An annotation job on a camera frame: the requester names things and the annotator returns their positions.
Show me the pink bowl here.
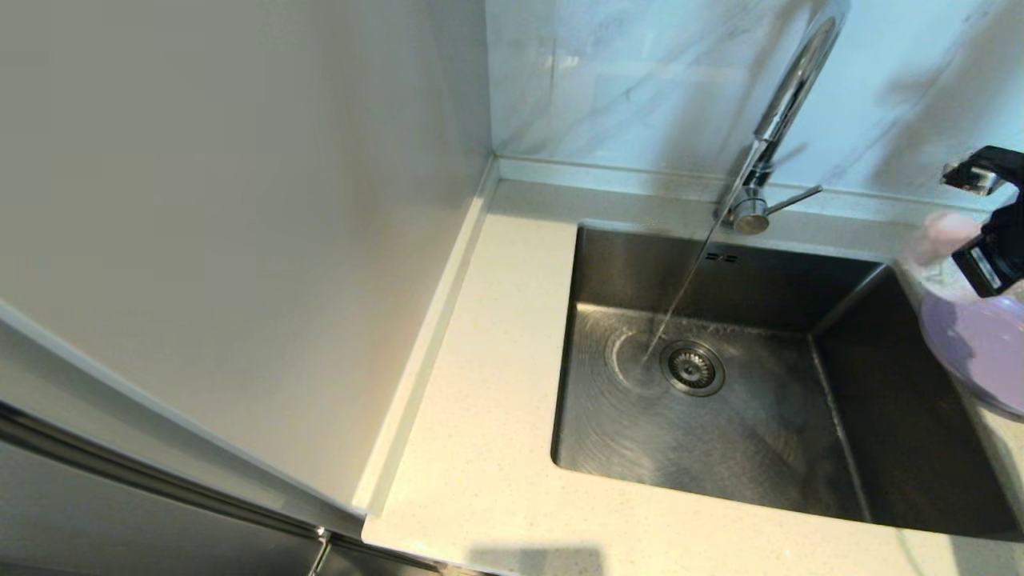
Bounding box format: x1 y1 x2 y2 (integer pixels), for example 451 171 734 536
904 210 983 269

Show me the purple plate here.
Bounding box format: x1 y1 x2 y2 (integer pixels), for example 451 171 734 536
918 284 1024 417

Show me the chrome kitchen faucet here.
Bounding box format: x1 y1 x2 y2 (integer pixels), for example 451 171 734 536
714 0 850 236

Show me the stainless steel sink basin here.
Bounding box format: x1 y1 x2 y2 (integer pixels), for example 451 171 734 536
550 222 1023 541

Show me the running water stream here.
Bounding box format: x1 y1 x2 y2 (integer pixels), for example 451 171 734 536
640 144 757 367

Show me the round metal drain strainer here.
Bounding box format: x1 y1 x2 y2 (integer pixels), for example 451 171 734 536
661 341 726 398

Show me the white tall cabinet side panel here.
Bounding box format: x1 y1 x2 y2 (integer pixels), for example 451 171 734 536
0 0 493 517

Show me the chrome door trim bar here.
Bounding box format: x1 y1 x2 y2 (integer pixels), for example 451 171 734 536
0 400 330 541

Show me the grey steel appliance door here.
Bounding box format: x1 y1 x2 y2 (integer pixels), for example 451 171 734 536
0 440 321 576

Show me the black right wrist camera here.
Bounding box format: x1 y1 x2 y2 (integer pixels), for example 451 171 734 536
952 240 1015 298

